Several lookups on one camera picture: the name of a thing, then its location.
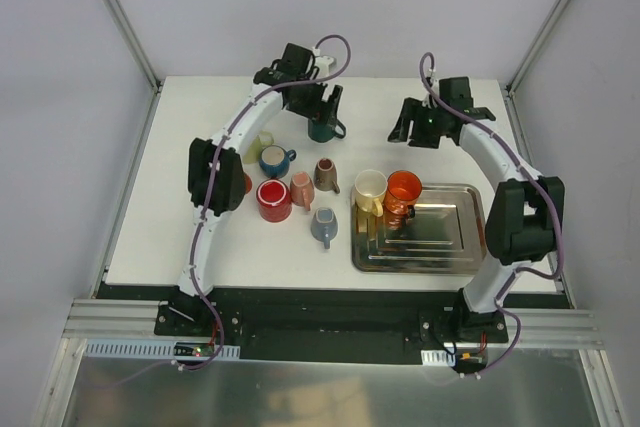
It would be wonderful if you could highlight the dark green mug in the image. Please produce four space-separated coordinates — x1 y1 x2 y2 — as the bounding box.
307 119 346 143

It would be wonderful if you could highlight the bright orange mug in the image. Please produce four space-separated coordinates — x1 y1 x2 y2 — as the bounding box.
383 170 422 219

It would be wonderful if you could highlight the yellow mug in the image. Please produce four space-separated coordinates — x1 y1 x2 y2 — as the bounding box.
354 169 387 217

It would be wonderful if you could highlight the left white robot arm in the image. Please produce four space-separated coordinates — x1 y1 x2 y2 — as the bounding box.
154 35 351 336

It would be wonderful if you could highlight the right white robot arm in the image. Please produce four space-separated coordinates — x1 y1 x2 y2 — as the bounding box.
388 77 565 342

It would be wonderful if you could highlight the blue ribbed mug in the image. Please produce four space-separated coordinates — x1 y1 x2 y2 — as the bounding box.
258 145 297 179

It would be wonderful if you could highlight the brown striped mug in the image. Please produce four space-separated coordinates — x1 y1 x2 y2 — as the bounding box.
314 158 340 194

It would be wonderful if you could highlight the pale yellow-green mug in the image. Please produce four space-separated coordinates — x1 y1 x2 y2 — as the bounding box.
242 130 275 165

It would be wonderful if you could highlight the pink mug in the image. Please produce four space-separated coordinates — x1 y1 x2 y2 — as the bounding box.
290 171 315 212

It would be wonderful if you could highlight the red mug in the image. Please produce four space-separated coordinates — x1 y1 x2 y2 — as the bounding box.
256 179 292 223

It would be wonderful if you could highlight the grey-blue mug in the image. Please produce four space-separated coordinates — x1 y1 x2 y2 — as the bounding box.
311 207 338 249

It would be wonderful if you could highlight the small orange cup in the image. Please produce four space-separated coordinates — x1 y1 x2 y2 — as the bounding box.
244 173 253 195

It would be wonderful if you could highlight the steel baking tray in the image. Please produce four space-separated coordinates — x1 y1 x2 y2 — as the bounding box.
351 183 487 276

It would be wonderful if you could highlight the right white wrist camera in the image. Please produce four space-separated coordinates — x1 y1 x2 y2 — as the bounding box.
425 69 439 108

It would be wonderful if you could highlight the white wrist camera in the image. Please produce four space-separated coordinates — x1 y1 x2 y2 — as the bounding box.
425 69 439 108
312 47 337 78

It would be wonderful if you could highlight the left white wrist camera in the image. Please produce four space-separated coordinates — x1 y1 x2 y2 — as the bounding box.
312 47 337 78

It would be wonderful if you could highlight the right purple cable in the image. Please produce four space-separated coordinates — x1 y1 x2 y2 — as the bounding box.
418 51 567 382

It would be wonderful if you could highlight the purple cable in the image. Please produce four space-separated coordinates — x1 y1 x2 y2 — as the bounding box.
169 34 352 373
418 51 567 382

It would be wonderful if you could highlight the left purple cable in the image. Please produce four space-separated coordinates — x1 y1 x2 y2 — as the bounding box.
169 34 352 373

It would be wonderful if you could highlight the left aluminium frame post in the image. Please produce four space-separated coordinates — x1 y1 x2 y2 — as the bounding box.
74 0 162 93

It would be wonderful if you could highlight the aluminium frame post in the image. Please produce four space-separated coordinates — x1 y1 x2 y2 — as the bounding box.
505 0 573 96
74 0 162 93

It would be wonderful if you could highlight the right white cable duct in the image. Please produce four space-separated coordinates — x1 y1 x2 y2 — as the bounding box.
420 350 487 368

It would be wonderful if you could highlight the white cable duct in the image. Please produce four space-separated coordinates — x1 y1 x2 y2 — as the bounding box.
420 350 487 368
85 339 217 362

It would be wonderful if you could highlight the right aluminium frame post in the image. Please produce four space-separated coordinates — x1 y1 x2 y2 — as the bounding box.
505 0 573 96

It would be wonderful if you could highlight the left white cable duct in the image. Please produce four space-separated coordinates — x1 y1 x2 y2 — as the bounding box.
85 339 217 362

